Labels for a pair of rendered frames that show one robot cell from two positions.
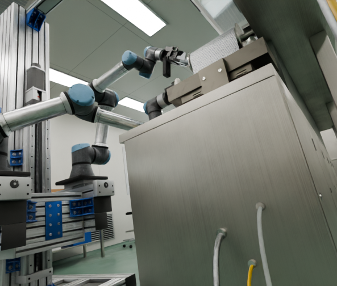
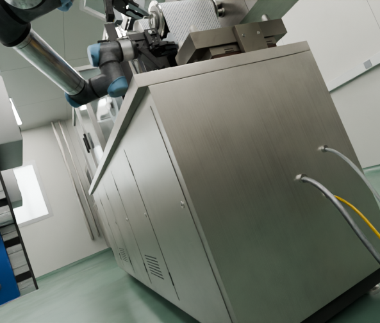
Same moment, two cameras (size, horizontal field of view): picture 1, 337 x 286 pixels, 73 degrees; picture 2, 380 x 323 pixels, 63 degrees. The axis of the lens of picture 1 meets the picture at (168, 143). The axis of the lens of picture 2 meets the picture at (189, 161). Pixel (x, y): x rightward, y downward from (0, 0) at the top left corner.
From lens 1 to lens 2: 1.01 m
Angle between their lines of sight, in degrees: 59
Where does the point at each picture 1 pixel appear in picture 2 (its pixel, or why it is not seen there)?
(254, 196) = (317, 141)
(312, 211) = (349, 147)
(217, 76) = (256, 38)
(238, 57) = (266, 27)
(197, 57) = (172, 12)
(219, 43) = (197, 8)
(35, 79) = not seen: outside the picture
